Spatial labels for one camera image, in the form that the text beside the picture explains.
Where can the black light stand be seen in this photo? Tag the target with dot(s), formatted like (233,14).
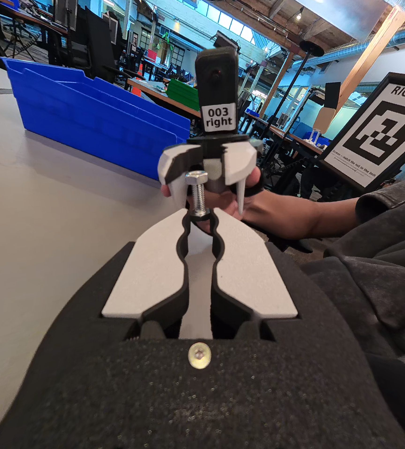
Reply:
(311,47)

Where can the wooden work table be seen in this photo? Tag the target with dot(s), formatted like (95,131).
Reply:
(149,87)

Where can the steel hex nut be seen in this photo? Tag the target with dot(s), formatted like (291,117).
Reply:
(199,212)

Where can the grey desk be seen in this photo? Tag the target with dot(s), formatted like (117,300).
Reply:
(30,228)

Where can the black framed marker poster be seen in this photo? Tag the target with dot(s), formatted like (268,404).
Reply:
(381,133)

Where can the blue plastic bin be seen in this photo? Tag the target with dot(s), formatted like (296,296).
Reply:
(83,115)

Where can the stack of green bins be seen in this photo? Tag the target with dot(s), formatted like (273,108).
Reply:
(181,91)

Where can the black office chair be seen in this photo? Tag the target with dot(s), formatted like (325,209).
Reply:
(97,42)

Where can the person's right forearm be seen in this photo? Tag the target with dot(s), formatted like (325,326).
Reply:
(311,217)

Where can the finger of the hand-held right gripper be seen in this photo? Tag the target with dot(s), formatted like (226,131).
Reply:
(174,175)
(237,161)

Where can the medium steel bolt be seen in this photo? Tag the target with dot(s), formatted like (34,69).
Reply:
(198,191)

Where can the black studio light panel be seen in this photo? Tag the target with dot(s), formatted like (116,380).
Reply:
(223,38)

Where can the person's right hand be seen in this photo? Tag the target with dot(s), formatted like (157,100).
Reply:
(227,201)

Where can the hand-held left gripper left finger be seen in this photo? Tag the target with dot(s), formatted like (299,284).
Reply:
(146,277)

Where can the orange traffic cone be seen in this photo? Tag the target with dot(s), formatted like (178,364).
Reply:
(137,92)

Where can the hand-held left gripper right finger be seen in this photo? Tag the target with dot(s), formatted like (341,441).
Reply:
(255,277)

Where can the silver ceiling air duct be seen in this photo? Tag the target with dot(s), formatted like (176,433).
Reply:
(364,47)

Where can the wooden board stand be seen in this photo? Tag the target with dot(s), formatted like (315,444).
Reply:
(323,119)

